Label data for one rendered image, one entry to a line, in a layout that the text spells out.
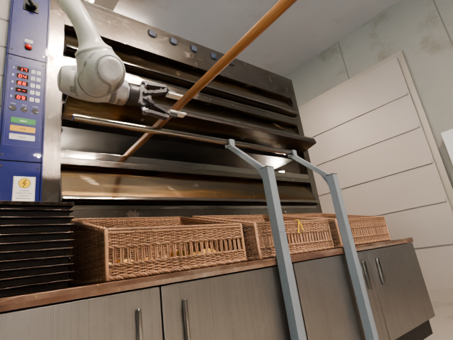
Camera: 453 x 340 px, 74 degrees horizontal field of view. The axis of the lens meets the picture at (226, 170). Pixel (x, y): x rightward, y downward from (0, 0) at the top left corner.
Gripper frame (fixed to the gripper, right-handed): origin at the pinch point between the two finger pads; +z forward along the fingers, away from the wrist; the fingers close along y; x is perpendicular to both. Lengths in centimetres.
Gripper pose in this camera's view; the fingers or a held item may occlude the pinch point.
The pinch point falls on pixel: (177, 105)
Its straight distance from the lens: 122.3
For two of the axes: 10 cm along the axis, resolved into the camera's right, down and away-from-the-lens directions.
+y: 1.3, 9.5, -2.9
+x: 5.9, -3.1, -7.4
